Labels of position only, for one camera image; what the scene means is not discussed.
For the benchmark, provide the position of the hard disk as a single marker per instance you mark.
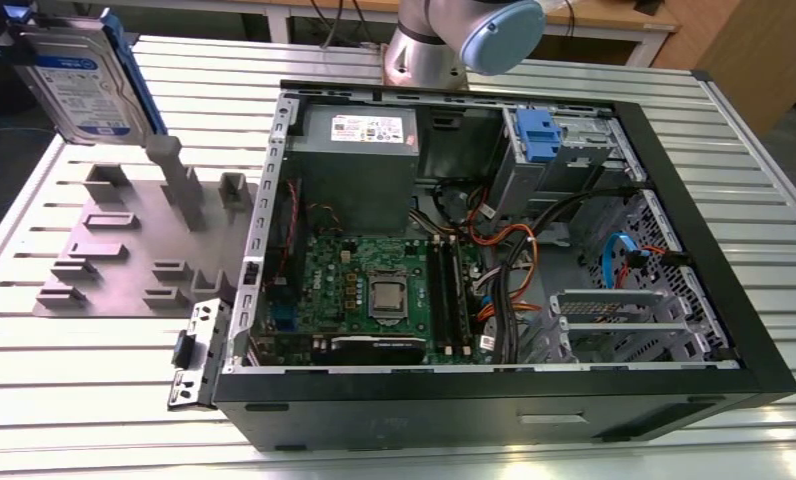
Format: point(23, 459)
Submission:
point(78, 85)

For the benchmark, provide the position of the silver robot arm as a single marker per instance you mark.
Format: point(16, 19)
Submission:
point(425, 60)

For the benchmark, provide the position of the grey metal disk bay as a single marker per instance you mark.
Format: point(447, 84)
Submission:
point(561, 345)

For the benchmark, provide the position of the grey parts rack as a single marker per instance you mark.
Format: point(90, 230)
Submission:
point(138, 240)

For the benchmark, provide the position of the grey power supply unit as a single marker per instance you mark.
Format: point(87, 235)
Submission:
point(351, 190)

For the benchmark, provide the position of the green motherboard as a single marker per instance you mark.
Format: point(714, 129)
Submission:
point(331, 260)

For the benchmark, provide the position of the CPU socket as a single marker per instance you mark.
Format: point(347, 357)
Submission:
point(387, 274)

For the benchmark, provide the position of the silver CPU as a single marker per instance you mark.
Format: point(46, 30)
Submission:
point(390, 298)

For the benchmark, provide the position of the blue drive cage latch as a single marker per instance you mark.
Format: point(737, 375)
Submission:
point(538, 135)

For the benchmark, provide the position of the black graphics card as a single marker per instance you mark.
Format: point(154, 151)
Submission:
point(371, 350)

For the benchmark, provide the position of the black RAM slot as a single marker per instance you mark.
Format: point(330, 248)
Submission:
point(465, 300)
point(458, 300)
point(441, 300)
point(447, 300)

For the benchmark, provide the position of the grey metal drive cage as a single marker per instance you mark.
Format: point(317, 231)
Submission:
point(572, 170)

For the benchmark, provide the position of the black open PC case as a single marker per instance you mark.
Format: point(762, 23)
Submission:
point(438, 415)

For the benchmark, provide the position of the brown wooden cabinet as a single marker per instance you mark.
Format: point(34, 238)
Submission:
point(758, 50)

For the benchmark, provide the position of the grey expansion slot bracket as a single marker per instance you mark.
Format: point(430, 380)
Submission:
point(205, 320)

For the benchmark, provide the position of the blue black bracket latch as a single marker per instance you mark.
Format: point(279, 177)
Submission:
point(185, 347)

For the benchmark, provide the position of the wooden desk with white frame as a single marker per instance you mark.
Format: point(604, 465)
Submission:
point(605, 15)

